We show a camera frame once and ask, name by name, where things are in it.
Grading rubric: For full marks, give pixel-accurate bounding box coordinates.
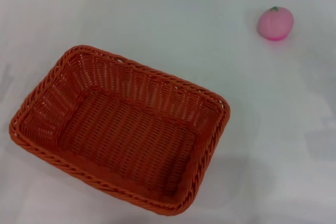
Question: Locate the orange woven plastic basket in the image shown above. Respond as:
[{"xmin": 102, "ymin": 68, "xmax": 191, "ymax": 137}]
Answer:
[{"xmin": 8, "ymin": 45, "xmax": 231, "ymax": 216}]

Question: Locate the pink peach toy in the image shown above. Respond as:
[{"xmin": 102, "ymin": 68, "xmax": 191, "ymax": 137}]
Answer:
[{"xmin": 256, "ymin": 6, "xmax": 295, "ymax": 41}]

